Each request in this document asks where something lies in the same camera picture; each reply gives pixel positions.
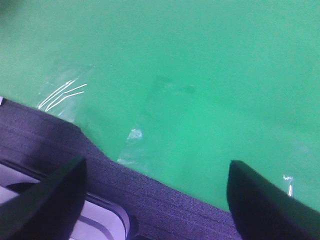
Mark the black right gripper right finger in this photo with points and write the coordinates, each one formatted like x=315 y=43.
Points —
x=262 y=211

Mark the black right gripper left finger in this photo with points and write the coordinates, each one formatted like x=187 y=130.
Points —
x=49 y=209

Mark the green table cover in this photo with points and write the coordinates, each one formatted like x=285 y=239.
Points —
x=177 y=89

